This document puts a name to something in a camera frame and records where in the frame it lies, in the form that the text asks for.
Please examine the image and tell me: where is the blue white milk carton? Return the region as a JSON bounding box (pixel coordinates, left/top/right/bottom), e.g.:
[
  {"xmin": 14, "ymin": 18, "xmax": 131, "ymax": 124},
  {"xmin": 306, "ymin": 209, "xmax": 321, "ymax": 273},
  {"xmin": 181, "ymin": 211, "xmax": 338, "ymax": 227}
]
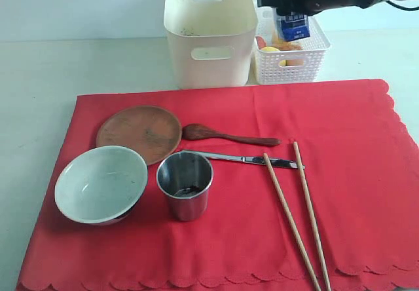
[{"xmin": 272, "ymin": 9, "xmax": 310, "ymax": 42}]

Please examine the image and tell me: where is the orange fried food piece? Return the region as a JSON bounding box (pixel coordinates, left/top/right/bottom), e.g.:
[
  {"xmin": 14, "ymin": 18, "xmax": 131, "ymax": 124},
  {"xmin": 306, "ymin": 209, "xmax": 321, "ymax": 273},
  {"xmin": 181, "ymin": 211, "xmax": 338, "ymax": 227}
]
[{"xmin": 274, "ymin": 41, "xmax": 302, "ymax": 51}]

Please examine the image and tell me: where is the red sausage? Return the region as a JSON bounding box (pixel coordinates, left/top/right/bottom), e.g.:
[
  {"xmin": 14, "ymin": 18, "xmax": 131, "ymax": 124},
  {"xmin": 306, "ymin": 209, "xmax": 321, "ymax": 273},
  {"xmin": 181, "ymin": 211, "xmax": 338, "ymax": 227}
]
[{"xmin": 255, "ymin": 36, "xmax": 266, "ymax": 49}]

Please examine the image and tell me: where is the brown egg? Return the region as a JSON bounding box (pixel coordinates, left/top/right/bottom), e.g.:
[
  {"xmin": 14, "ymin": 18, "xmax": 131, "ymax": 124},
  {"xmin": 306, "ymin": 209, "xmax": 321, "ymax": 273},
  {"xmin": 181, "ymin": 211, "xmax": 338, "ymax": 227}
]
[{"xmin": 286, "ymin": 58, "xmax": 304, "ymax": 66}]

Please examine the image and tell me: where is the yellow lemon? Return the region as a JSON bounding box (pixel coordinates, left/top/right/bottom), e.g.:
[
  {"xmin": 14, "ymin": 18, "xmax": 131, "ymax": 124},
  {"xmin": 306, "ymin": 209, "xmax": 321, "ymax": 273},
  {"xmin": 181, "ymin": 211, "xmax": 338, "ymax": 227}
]
[{"xmin": 261, "ymin": 47, "xmax": 287, "ymax": 67}]

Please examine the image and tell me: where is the stainless steel cup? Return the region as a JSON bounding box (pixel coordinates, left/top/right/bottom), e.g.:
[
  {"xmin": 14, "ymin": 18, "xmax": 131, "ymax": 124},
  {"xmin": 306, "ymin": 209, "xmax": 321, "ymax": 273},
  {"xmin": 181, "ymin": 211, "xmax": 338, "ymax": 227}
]
[{"xmin": 156, "ymin": 151, "xmax": 214, "ymax": 222}]

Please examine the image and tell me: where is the yellow cheese wedge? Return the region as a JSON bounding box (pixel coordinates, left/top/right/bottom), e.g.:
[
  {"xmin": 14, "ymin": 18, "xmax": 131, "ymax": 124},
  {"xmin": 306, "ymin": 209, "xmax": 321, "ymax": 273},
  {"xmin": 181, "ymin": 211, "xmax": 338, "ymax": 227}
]
[{"xmin": 271, "ymin": 31, "xmax": 283, "ymax": 46}]

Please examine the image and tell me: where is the white perforated plastic basket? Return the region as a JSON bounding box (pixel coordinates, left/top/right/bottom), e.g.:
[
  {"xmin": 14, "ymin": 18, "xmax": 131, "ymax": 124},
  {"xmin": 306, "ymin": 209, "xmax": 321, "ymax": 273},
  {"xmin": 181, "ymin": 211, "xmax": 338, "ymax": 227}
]
[{"xmin": 251, "ymin": 7, "xmax": 331, "ymax": 85}]

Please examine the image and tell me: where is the cream plastic bin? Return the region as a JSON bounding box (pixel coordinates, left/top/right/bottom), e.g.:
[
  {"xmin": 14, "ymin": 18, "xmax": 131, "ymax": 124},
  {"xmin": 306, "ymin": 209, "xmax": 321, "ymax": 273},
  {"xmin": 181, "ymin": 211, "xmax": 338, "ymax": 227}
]
[{"xmin": 164, "ymin": 0, "xmax": 257, "ymax": 89}]

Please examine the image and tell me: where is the dark wooden spoon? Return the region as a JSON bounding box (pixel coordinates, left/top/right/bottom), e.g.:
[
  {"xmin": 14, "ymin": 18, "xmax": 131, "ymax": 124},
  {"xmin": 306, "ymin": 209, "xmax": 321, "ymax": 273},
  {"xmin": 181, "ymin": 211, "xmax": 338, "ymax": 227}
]
[{"xmin": 182, "ymin": 123, "xmax": 281, "ymax": 147}]

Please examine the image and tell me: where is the steel table knife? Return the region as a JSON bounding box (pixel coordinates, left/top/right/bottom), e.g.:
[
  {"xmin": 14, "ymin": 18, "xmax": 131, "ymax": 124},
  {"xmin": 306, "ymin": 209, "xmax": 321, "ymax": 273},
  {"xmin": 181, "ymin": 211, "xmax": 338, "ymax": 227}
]
[{"xmin": 184, "ymin": 149, "xmax": 298, "ymax": 169}]

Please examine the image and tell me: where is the red scalloped table cloth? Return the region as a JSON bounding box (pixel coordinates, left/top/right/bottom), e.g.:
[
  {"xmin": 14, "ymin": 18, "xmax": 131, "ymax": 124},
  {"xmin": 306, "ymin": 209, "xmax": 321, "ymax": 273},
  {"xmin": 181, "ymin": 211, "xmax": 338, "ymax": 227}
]
[{"xmin": 16, "ymin": 79, "xmax": 418, "ymax": 290}]

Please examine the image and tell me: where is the right wooden chopstick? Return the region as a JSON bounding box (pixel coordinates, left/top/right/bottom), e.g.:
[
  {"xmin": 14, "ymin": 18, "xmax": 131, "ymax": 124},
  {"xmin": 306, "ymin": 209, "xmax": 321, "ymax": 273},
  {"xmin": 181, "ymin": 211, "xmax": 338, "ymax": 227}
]
[{"xmin": 293, "ymin": 141, "xmax": 332, "ymax": 291}]

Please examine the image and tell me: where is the wooden chopstick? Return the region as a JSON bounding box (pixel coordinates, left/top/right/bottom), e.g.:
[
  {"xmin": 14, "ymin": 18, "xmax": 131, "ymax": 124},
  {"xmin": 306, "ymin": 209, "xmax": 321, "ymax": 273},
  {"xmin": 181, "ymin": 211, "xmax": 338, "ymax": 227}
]
[
  {"xmin": 263, "ymin": 153, "xmax": 321, "ymax": 291},
  {"xmin": 293, "ymin": 141, "xmax": 332, "ymax": 291}
]

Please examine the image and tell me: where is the brown wooden plate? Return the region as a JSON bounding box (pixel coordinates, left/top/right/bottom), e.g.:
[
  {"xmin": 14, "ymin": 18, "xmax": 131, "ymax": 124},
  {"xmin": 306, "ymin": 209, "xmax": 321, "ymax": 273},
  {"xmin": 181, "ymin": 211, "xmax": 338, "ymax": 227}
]
[{"xmin": 96, "ymin": 106, "xmax": 182, "ymax": 165}]

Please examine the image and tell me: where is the left wooden chopstick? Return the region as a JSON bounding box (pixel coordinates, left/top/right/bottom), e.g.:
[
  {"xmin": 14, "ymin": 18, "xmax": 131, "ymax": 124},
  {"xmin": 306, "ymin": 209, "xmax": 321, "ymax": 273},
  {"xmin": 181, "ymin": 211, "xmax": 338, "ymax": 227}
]
[{"xmin": 263, "ymin": 153, "xmax": 321, "ymax": 291}]

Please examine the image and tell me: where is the white ceramic bowl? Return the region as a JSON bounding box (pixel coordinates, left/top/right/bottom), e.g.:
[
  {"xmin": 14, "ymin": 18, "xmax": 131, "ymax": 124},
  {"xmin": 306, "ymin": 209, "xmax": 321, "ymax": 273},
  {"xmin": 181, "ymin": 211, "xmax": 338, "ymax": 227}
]
[{"xmin": 54, "ymin": 145, "xmax": 148, "ymax": 225}]

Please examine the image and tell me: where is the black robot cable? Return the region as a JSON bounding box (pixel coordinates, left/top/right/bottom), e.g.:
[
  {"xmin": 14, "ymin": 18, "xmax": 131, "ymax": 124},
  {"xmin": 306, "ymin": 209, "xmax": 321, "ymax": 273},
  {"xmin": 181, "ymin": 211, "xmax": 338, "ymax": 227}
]
[{"xmin": 384, "ymin": 0, "xmax": 419, "ymax": 12}]

